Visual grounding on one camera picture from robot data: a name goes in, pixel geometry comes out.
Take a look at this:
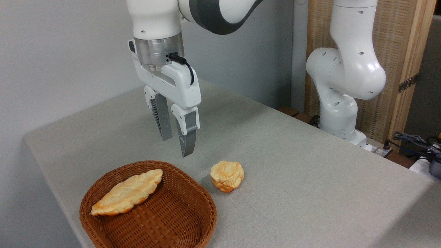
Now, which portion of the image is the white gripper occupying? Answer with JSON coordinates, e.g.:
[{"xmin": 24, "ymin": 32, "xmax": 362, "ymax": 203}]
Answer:
[{"xmin": 128, "ymin": 39, "xmax": 202, "ymax": 158}]

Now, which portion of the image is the long braided bread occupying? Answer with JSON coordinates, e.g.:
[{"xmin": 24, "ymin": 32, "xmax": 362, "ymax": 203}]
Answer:
[{"xmin": 90, "ymin": 168, "xmax": 164, "ymax": 217}]

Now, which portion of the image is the round bread roll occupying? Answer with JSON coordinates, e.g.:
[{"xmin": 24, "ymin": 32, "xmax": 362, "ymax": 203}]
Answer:
[{"xmin": 210, "ymin": 160, "xmax": 245, "ymax": 194}]

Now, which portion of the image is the brown wicker basket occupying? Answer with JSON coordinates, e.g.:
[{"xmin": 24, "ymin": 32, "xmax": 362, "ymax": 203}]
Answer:
[{"xmin": 79, "ymin": 160, "xmax": 218, "ymax": 248}]

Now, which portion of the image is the brown wooden block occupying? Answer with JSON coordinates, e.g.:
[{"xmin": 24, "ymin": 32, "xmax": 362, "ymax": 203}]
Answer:
[{"xmin": 277, "ymin": 106, "xmax": 300, "ymax": 118}]

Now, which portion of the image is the grey tablecloth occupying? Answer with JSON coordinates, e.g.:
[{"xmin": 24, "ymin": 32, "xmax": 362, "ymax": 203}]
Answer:
[{"xmin": 22, "ymin": 79, "xmax": 441, "ymax": 248}]

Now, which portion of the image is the wooden rattan screen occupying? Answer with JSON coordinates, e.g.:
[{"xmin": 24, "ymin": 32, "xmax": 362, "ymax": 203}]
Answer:
[{"xmin": 305, "ymin": 0, "xmax": 438, "ymax": 153}]

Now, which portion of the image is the metal screen hinge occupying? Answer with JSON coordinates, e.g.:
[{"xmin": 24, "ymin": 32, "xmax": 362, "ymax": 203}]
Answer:
[{"xmin": 398, "ymin": 73, "xmax": 419, "ymax": 94}]

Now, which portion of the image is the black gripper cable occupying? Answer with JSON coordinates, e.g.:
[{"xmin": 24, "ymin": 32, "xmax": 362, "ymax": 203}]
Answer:
[{"xmin": 168, "ymin": 52, "xmax": 195, "ymax": 86}]

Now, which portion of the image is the bundle of dark cables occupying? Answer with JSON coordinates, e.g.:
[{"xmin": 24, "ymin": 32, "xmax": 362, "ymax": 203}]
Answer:
[{"xmin": 392, "ymin": 128, "xmax": 441, "ymax": 159}]

